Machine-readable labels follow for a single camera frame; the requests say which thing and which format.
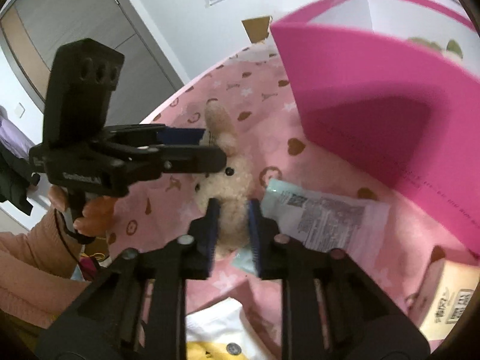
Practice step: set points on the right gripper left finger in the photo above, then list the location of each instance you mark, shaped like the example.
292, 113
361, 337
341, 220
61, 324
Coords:
135, 308

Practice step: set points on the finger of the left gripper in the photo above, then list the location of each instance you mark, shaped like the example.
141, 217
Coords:
180, 134
187, 159

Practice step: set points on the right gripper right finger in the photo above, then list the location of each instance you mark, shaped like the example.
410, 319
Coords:
330, 308

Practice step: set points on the beige teddy bear plush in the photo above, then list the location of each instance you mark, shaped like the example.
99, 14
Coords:
232, 187

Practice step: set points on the white yellow label packet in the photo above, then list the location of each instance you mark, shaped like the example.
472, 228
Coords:
222, 331

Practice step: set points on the yellow tissue pack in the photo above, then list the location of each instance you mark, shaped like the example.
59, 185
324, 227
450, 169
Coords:
443, 296

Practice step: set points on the green frog plush toy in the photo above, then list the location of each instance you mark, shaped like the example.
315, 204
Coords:
451, 51

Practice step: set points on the pink sleeve forearm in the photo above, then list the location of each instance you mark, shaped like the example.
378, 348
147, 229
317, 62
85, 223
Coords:
36, 272

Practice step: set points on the pink patterned table cloth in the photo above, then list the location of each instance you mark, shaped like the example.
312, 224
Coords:
253, 87

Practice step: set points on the grey door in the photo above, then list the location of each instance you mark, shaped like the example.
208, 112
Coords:
33, 30

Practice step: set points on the brown paper tag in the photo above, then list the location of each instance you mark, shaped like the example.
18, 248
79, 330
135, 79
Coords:
257, 29

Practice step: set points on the pink cardboard box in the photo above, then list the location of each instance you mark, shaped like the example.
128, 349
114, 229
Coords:
395, 109

